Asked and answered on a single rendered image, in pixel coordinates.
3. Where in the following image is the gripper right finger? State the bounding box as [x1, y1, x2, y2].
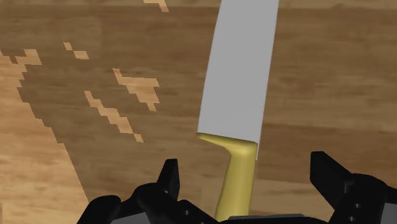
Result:
[310, 151, 397, 224]

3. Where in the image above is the knife with yellow handle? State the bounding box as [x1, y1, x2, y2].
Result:
[196, 0, 280, 222]

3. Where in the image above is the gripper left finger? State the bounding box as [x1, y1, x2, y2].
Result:
[76, 158, 218, 224]

